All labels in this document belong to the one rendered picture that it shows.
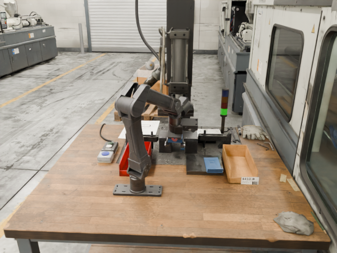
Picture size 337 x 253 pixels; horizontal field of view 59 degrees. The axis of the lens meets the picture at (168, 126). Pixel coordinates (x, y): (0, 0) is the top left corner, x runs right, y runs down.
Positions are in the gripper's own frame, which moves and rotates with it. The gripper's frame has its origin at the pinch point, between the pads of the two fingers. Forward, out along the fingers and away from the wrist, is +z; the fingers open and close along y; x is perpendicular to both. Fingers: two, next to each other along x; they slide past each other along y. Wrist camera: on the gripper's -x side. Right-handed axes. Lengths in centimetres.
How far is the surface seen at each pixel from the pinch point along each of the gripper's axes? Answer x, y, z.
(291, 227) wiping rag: -42, -48, -18
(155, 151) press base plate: 10.1, 0.6, 12.5
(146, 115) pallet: 47, 193, 213
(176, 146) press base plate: -0.6, 6.9, 15.9
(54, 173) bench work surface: 54, -21, 1
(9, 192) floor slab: 155, 31, 135
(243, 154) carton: -35.1, -1.8, 8.5
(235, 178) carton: -26.9, -22.7, -4.2
